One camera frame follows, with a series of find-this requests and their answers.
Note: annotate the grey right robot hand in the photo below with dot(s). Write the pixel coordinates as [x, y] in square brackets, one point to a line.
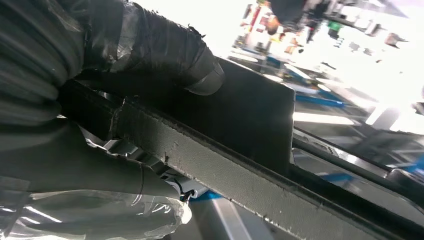
[66, 165]

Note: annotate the person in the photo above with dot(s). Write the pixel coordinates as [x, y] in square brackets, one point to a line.
[288, 10]

